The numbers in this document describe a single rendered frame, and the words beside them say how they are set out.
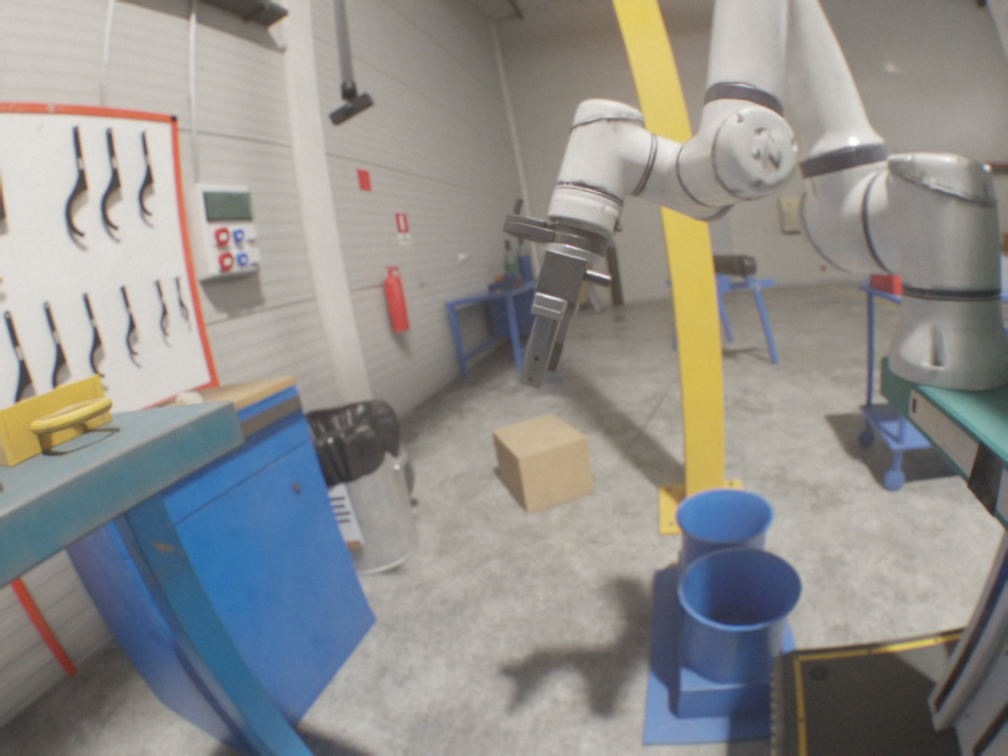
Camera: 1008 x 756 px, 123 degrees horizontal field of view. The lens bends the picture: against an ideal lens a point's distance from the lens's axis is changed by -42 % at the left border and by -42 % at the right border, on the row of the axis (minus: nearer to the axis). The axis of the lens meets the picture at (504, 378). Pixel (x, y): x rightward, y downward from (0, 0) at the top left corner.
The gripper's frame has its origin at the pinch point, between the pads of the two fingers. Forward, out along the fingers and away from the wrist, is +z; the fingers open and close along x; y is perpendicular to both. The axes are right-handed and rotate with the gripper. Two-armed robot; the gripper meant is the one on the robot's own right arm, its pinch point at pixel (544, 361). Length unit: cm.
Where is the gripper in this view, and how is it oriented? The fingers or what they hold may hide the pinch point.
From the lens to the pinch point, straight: 59.1
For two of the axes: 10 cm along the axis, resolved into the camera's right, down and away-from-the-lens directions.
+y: 9.4, 3.0, -1.9
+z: -2.5, 9.4, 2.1
